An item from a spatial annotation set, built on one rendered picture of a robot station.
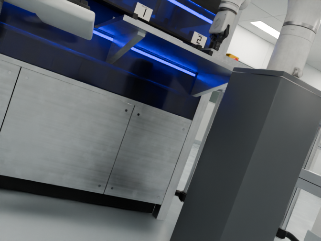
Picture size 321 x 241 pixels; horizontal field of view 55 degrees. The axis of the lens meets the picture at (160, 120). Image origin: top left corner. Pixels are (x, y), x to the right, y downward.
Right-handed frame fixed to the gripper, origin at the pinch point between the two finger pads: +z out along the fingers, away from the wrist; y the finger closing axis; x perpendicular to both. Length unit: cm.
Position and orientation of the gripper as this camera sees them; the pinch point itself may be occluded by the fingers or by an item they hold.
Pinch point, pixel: (214, 47)
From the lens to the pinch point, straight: 137.6
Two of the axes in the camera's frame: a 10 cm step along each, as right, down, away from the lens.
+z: -3.5, 9.3, 0.8
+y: 3.9, 2.2, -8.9
